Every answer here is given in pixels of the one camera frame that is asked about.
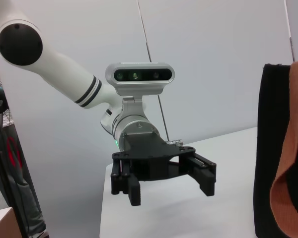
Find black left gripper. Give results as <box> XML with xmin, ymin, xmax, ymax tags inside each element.
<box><xmin>111</xmin><ymin>130</ymin><xmax>217</xmax><ymax>207</ymax></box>

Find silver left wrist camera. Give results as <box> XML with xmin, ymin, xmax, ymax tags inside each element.
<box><xmin>104</xmin><ymin>61</ymin><xmax>176</xmax><ymax>119</ymax></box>

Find black bag with orange handles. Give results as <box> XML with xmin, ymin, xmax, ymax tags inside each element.
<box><xmin>254</xmin><ymin>60</ymin><xmax>298</xmax><ymax>238</ymax></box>

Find grey fabric with red print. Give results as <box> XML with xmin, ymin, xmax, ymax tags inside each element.
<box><xmin>0</xmin><ymin>118</ymin><xmax>50</xmax><ymax>238</ymax></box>

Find brown cardboard box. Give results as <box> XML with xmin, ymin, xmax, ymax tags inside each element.
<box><xmin>0</xmin><ymin>206</ymin><xmax>22</xmax><ymax>238</ymax></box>

